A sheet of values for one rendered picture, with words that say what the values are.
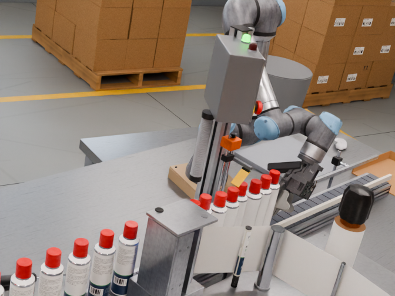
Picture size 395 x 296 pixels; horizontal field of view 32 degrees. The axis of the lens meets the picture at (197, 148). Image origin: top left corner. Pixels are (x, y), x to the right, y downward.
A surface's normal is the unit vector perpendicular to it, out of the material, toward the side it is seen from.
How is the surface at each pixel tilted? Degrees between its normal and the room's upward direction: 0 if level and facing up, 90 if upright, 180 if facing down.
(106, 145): 0
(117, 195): 0
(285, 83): 94
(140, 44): 90
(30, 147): 0
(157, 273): 90
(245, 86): 90
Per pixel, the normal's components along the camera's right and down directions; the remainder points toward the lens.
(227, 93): 0.18, 0.45
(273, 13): 0.64, 0.28
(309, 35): -0.79, 0.12
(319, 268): -0.64, 0.22
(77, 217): 0.18, -0.89
